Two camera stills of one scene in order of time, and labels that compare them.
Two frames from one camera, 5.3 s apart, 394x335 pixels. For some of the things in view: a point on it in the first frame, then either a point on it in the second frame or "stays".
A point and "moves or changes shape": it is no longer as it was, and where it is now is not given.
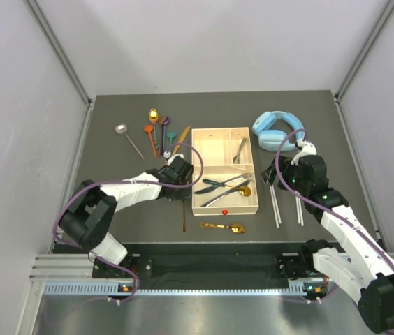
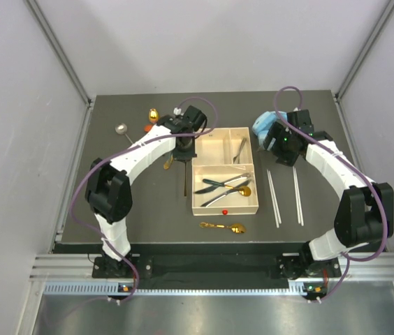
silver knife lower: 225,194 stays
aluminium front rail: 79,266 stays
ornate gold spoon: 236,227 stays
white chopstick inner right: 297,210 stays
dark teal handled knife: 211,182 stays
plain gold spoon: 184,217 moves or changes shape
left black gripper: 183,195 → 187,155
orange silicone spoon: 149,128 stays
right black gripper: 285,165 → 277,131
